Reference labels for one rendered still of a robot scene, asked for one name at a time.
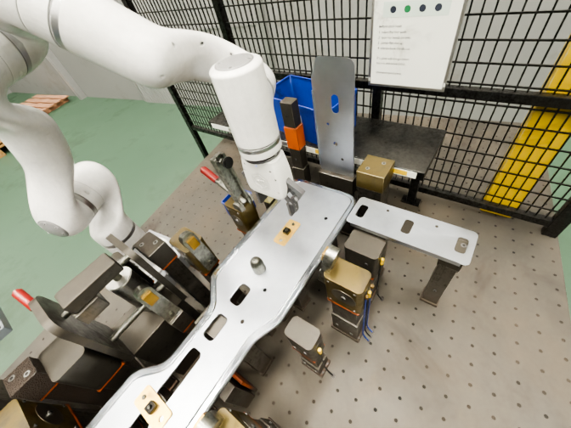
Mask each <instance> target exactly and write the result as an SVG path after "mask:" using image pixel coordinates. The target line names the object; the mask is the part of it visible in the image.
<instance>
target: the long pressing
mask: <svg viewBox="0 0 571 428"><path fill-rule="evenodd" d="M293 181H294V182H295V183H296V184H298V185H299V186H300V187H302V188H303V189H304V190H305V193H304V195H303V196H302V198H301V199H300V200H299V201H298V206H299V209H298V211H297V212H295V213H294V215H293V216H292V217H291V216H290V215H289V212H288V209H287V206H286V203H287V202H286V200H285V199H283V200H277V199H276V200H275V201H274V202H273V203H272V205H271V206H270V207H269V208H268V209H267V210H266V211H265V212H264V213H263V214H262V216H261V217H260V218H259V219H258V220H257V222H256V223H255V224H254V225H253V226H252V227H251V229H250V230H249V231H248V232H247V233H246V235H245V236H244V237H243V238H242V239H241V240H240V242H239V243H238V244H237V245H236V246H235V248H234V249H233V250H232V251H231V252H230V253H229V254H228V255H227V256H226V257H225V258H224V260H223V261H222V262H221V263H220V264H219V266H218V267H217V268H216V269H215V270H214V272H213V273H212V276H211V279H210V304H209V307H208V309H207V311H206V313H205V314H204V315H203V317H202V318H201V319H200V321H199V322H198V323H197V324H196V325H195V327H194V328H193V329H192V330H191V331H190V332H189V334H188V335H187V336H186V337H185V339H184V340H183V341H182V343H181V344H180V345H179V346H178V348H177V349H176V350H175V351H174V353H173V354H172V355H171V357H170V358H168V359H167V360H166V361H164V362H163V363H159V364H156V365H152V366H149V367H146V368H142V369H138V370H136V371H135V372H133V373H132V374H131V375H129V376H128V378H127V379H126V380H125V381H124V382H123V383H122V385H121V386H120V387H119V388H118V390H117V391H116V392H115V393H114V394H113V396H112V397H111V398H110V399H109V400H108V402H107V403H106V404H105V405H104V406H103V408H102V409H100V411H99V412H98V413H97V414H96V415H95V416H94V417H93V419H92V420H91V421H90V422H89V423H88V425H87V426H86V427H85V428H131V427H132V425H133V424H134V423H135V421H136V420H137V419H138V417H139V416H140V415H141V413H140V412H139V410H138V409H137V407H136V406H135V405H134V401H135V399H136V398H137V397H138V396H139V394H140V393H141V392H142V390H143V389H144V388H145V387H146V386H147V385H150V386H152V388H153V389H154V390H155V392H156V393H157V394H158V392H159V390H160V389H161V388H162V387H163V386H164V385H165V383H166V382H167V380H168V379H169V378H170V377H171V375H172V374H173V372H174V371H175V370H176V369H177V367H178V366H179V365H180V364H181V363H182V361H183V360H184V359H185V357H186V356H187V355H188V353H189V352H190V351H191V350H192V349H196V350H197V351H198V352H199V353H200V354H201V356H200V358H199V360H198V361H197V362H196V364H195V365H194V367H193V368H192V369H191V371H190V372H189V373H188V374H187V375H186V377H185V378H184V380H183V381H182V382H181V384H180V385H179V386H178V388H177V389H176V391H175V392H174V393H173V394H172V395H171V397H170V398H169V399H168V401H167V402H166V403H165V404H166V405H167V406H168V407H169V408H170V409H171V410H172V416H171V418H170V419H169V420H168V422H167V423H166V424H165V425H164V426H163V428H192V427H193V426H194V424H195V422H196V421H197V420H198V419H199V417H200V416H201V414H202V413H205V412H208V411H209V410H210V409H211V407H212V405H213V404H214V403H215V402H216V400H217V399H218V397H219V395H220V394H221V392H222V391H223V389H224V387H225V386H226V385H227V384H228V382H229V380H230V379H231V377H232V376H233V374H234V373H235V371H236V370H237V369H238V367H239V366H240V364H241V362H242V361H243V359H244V358H245V356H246V354H247V353H248V352H249V351H250V349H251V348H252V346H253V345H254V344H255V343H256V342H257V341H258V340H259V339H261V338H262V337H263V336H265V335H266V334H267V333H268V332H270V331H271V330H273V329H274V328H276V327H277V326H278V325H279V324H280V323H281V322H282V321H283V319H284V318H285V316H286V314H287V313H288V312H289V311H290V309H291V307H292V305H293V304H294V302H295V301H296V299H297V298H298V296H299V295H300V293H301V292H302V290H303V288H304V287H305V285H306V283H307V282H308V281H309V279H310V278H311V276H312V275H313V273H314V271H315V269H316V268H317V267H318V266H319V263H320V262H321V260H320V259H321V255H322V253H323V251H324V250H325V248H326V246H330V245H332V243H333V242H334V240H335V238H336V237H337V235H338V234H339V233H340V231H341V230H342V227H343V226H344V224H345V223H346V221H347V217H348V215H349V214H350V212H351V211H352V209H353V208H354V206H355V205H356V200H355V198H354V197H353V196H352V195H350V194H347V193H344V192H342V191H338V190H335V189H331V188H328V187H326V186H323V185H319V184H317V183H312V182H309V181H307V180H302V179H295V180H293ZM325 217H327V218H328V219H327V220H325ZM290 219H291V220H294V221H296V222H299V223H300V224H301V225H300V227H299V228H298V229H297V231H296V232H295V233H294V234H293V235H292V237H291V238H290V240H289V241H288V242H287V243H286V245H285V246H282V245H279V244H277V243H275V242H274V238H275V237H276V235H277V234H278V233H279V232H280V230H281V229H282V228H283V227H284V226H285V225H286V223H287V222H288V221H289V220H290ZM254 256H259V257H260V258H261V259H262V260H263V263H264V265H265V266H266V270H265V272H264V273H262V274H260V275H257V274H255V273H254V272H253V270H252V268H251V265H250V260H251V259H252V258H253V257H254ZM242 285H246V286H247V287H249V288H250V292H249V293H248V294H247V296H246V297H245V299H244V300H243V301H242V303H241V304H240V305H238V306H236V305H235V304H234V303H232V302H231V298H232V297H233V295H234V294H235V292H236V291H237V290H238V289H239V288H240V287H241V286H242ZM264 289H267V291H266V292H263V290H264ZM218 315H223V316H224V317H226V319H227V322H226V324H225V325H224V326H223V327H222V329H221V330H220V331H219V333H218V334H217V336H216V337H215V338H214V339H213V340H212V341H210V340H208V339H207V338H206V337H205V332H206V330H207V329H208V328H209V326H210V325H211V324H212V322H213V321H214V320H215V318H216V317H217V316H218ZM242 319H244V320H245V322H244V323H243V324H241V323H240V321H241V320H242Z"/></svg>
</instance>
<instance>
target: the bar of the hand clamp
mask: <svg viewBox="0 0 571 428"><path fill-rule="evenodd" d="M209 161H210V162H211V163H212V166H213V167H214V169H215V171H216V172H217V174H218V175H219V177H220V178H221V180H222V182H223V184H224V185H225V187H226V189H227V190H228V191H229V193H230V195H231V197H232V198H233V200H234V201H235V202H236V203H239V204H240V205H241V206H242V208H243V210H244V211H245V210H246V208H245V207H244V205H243V204H242V202H241V200H240V198H239V195H240V194H241V196H242V197H243V198H246V202H248V203H249V204H251V203H252V201H251V200H250V198H249V196H248V194H247V192H246V191H245V189H244V187H243V185H242V184H241V182H240V179H239V178H238V177H237V175H236V173H235V170H234V169H233V167H232V165H233V163H234V162H233V159H232V158H231V157H230V156H226V154H225V153H224V152H217V153H216V154H215V155H214V156H213V157H212V158H211V159H210V160H209Z"/></svg>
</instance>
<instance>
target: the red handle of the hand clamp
mask: <svg viewBox="0 0 571 428"><path fill-rule="evenodd" d="M201 173H202V174H203V175H205V176H206V177H207V178H209V179H210V180H211V181H212V182H213V183H215V184H217V185H218V186H219V187H220V188H222V189H223V190H224V191H226V192H227V193H228V194H230V193H229V191H228V190H227V189H226V187H225V185H224V184H223V182H222V180H221V179H220V178H219V177H218V176H217V175H216V174H215V173H213V172H212V171H211V170H210V169H208V168H207V167H206V166H204V167H202V168H201ZM239 198H240V200H241V202H242V204H243V205H244V204H245V203H246V198H243V197H242V196H241V195H239Z"/></svg>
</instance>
